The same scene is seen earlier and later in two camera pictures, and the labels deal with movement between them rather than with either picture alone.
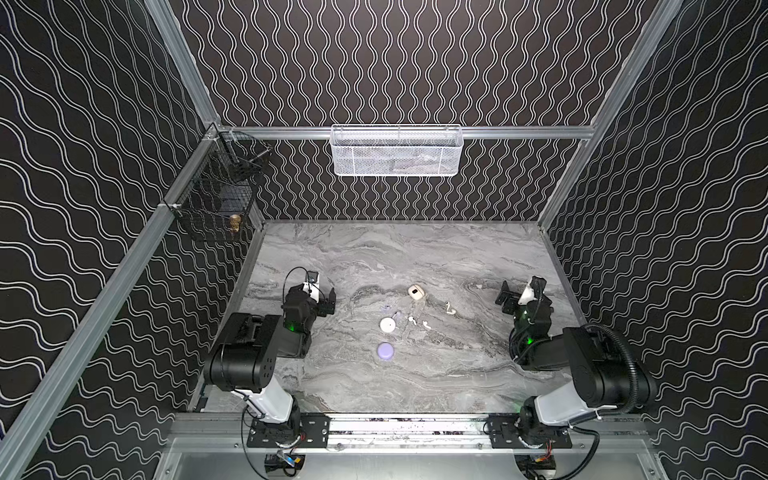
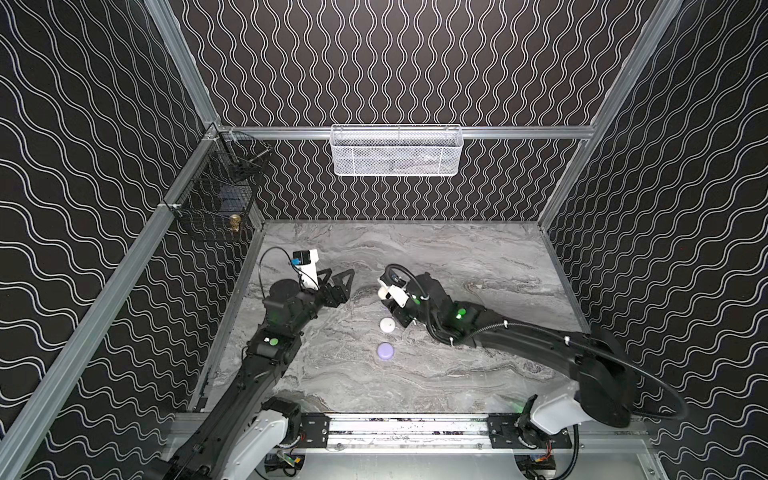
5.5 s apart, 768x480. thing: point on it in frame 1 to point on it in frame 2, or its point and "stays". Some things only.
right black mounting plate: x=503 y=434 stays
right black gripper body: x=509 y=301 to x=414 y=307
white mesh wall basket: x=397 y=150 stays
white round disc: x=387 y=325 stays
